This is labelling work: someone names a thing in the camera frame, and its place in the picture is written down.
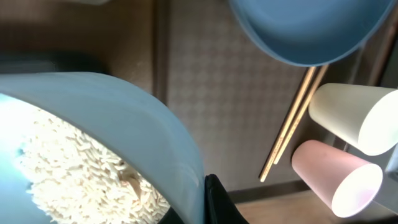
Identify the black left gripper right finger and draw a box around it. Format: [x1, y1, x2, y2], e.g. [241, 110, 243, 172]
[205, 174, 248, 224]

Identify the wooden chopstick right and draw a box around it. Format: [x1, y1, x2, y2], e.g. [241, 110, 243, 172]
[274, 65, 329, 164]

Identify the wooden chopstick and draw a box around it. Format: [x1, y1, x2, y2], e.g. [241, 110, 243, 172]
[274, 65, 329, 164]
[259, 67, 317, 182]

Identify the dark blue plate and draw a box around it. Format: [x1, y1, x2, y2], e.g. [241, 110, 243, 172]
[229, 0, 397, 67]

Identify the pink plastic cup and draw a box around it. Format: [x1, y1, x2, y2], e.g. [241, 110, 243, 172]
[292, 140, 383, 218]

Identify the brown serving tray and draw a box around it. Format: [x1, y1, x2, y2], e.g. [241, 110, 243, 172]
[152, 0, 398, 205]

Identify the wooden chopstick left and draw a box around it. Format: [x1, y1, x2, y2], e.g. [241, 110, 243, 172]
[259, 67, 317, 182]

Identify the pile of cooked rice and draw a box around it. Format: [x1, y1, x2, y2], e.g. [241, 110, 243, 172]
[17, 106, 170, 224]

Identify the light blue bowl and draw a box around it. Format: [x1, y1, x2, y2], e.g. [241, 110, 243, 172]
[1, 72, 205, 223]

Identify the cream plastic cup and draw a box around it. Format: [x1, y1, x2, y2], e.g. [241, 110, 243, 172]
[308, 83, 397, 156]

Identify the black plastic tray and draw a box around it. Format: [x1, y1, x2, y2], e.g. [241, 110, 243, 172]
[1, 52, 109, 75]

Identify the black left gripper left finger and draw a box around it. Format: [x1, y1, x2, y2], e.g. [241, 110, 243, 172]
[158, 207, 184, 224]

